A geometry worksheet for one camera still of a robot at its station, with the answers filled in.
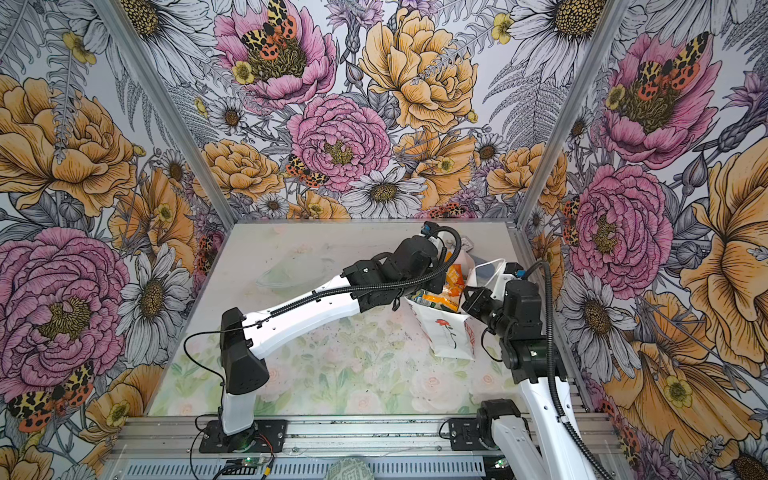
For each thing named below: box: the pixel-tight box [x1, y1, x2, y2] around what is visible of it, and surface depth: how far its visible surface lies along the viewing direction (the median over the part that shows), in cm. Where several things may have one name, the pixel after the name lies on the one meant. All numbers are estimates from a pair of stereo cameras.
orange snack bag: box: [422, 282, 465, 312], surface depth 76 cm
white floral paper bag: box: [405, 249, 475, 361], surface depth 78 cm
